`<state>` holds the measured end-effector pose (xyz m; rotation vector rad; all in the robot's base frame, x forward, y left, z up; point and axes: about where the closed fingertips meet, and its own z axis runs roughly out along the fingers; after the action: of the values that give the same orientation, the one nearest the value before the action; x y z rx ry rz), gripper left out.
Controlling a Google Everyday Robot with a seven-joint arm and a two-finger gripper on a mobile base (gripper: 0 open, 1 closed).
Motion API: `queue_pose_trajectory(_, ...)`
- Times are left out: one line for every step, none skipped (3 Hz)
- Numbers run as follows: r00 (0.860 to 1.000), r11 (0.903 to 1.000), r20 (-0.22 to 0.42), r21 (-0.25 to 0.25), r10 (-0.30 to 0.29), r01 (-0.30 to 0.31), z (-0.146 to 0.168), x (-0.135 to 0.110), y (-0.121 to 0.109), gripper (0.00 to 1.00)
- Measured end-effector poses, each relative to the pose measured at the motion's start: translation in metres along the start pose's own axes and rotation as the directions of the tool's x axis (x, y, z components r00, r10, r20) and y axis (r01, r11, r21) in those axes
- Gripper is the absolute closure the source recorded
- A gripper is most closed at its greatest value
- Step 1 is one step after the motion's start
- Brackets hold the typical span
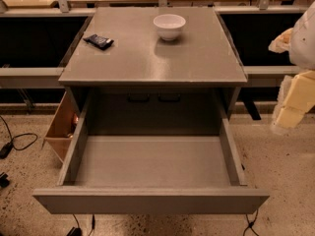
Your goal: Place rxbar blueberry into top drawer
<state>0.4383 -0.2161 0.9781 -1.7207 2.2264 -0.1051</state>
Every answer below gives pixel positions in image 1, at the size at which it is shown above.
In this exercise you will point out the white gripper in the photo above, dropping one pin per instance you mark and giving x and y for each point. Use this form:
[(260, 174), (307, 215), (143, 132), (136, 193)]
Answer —
[(304, 46)]

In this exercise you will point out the black object floor left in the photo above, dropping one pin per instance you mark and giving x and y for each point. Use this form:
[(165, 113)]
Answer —
[(4, 182)]

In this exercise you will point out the white ceramic bowl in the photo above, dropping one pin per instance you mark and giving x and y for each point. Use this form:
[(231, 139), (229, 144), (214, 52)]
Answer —
[(169, 26)]

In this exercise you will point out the brown cardboard box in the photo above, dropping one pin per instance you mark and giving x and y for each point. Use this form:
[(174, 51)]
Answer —
[(62, 127)]

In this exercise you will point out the open grey top drawer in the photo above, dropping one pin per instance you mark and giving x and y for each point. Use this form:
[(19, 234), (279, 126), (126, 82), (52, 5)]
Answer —
[(153, 153)]

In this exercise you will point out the grey cabinet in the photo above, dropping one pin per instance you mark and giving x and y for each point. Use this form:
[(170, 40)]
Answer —
[(152, 110)]

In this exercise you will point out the dark blue snack bar wrapper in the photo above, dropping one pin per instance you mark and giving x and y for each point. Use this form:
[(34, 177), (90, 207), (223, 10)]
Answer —
[(99, 42)]

